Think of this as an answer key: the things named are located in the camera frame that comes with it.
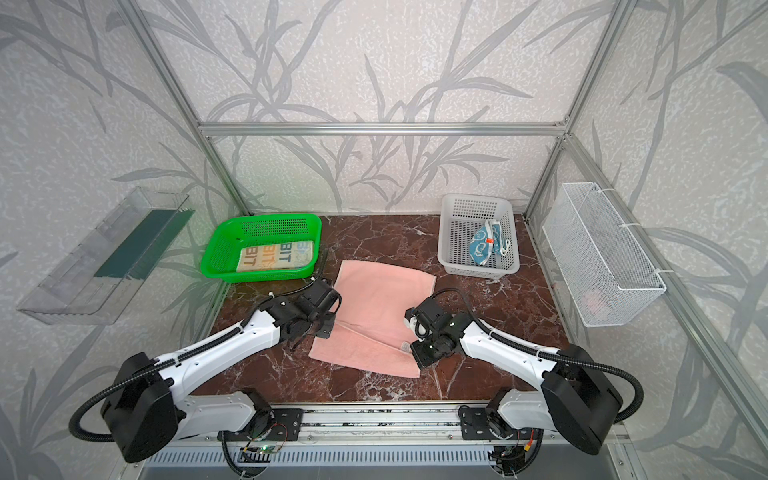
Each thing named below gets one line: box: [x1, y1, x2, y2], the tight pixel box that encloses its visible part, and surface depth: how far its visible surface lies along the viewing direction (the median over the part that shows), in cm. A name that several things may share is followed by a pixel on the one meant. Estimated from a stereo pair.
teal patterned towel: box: [469, 219, 510, 266], surface depth 107 cm
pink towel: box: [308, 260, 436, 378], surface depth 91 cm
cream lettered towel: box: [237, 241, 314, 272], surface depth 107 cm
